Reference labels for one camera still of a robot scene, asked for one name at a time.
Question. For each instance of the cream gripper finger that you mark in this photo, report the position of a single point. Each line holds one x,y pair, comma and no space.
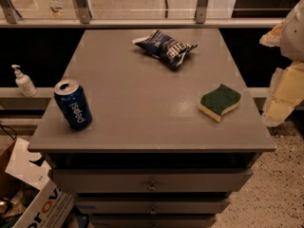
286,92
273,37

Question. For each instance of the blue chip bag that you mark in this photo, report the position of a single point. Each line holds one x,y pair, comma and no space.
164,47

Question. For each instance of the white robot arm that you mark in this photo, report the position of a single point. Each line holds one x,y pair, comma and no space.
292,38

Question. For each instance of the blue pepsi can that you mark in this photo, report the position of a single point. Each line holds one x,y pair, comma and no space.
71,99

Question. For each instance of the green yellow sponge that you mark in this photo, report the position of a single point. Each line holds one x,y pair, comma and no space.
218,102

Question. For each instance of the grey drawer cabinet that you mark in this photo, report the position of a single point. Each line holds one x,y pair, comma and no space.
146,127

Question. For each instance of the top drawer knob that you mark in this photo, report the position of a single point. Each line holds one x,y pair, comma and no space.
151,187

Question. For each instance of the drawer knob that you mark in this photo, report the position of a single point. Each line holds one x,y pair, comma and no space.
151,187
153,211

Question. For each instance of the middle drawer knob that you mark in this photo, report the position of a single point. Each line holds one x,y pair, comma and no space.
153,211

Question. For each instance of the white pump bottle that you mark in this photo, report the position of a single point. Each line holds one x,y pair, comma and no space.
24,82

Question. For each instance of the white cardboard box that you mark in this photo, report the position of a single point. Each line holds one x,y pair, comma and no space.
51,206

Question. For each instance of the brown cardboard box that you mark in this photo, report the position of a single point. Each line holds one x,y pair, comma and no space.
9,185

